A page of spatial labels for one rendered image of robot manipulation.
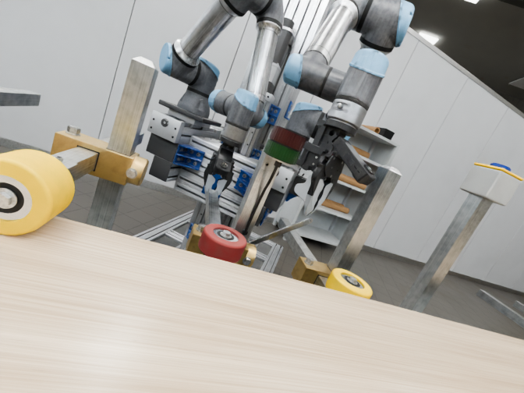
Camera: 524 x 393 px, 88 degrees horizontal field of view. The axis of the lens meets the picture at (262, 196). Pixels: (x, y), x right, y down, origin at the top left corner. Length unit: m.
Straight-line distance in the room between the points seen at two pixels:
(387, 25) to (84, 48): 2.74
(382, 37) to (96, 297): 0.99
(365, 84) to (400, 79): 3.51
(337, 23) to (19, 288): 0.86
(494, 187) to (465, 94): 4.18
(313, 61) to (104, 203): 0.55
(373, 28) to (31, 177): 0.95
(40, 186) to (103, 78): 2.91
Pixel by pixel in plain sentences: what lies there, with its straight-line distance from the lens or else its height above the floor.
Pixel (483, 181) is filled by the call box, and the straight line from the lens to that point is 0.79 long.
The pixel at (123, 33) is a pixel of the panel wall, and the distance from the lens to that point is 3.22.
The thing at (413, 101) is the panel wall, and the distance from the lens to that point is 4.31.
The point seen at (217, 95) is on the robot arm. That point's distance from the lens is 0.95.
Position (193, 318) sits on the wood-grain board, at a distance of 0.31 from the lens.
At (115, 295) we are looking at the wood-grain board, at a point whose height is 0.90.
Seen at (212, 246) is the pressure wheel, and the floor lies 0.89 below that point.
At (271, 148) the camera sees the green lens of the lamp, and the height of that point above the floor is 1.07.
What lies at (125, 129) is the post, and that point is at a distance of 0.50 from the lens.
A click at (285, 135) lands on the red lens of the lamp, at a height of 1.10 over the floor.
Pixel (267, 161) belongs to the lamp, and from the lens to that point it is 0.50.
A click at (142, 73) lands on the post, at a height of 1.10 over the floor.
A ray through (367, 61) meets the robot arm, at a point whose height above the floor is 1.30.
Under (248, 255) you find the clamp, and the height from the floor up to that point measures 0.86.
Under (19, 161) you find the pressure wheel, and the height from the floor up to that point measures 0.98.
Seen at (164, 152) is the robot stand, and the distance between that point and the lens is 1.25.
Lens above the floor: 1.10
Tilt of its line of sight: 13 degrees down
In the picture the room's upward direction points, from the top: 23 degrees clockwise
